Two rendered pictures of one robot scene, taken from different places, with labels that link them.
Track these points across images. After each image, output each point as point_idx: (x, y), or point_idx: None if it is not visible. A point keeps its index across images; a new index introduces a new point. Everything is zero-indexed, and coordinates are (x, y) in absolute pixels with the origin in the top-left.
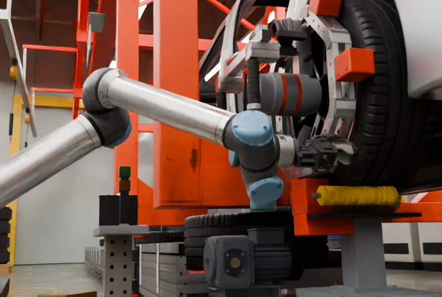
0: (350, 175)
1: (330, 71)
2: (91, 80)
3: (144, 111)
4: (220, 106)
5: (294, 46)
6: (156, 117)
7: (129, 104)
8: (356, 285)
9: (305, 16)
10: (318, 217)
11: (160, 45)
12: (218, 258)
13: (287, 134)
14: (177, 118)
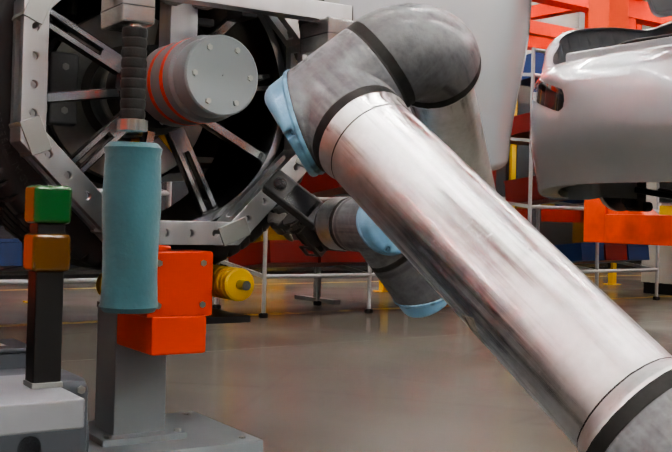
0: (239, 250)
1: None
2: (474, 46)
3: (473, 152)
4: (146, 67)
5: None
6: (474, 168)
7: (471, 130)
8: (160, 426)
9: None
10: (248, 321)
11: None
12: (83, 431)
13: (1, 118)
14: (488, 183)
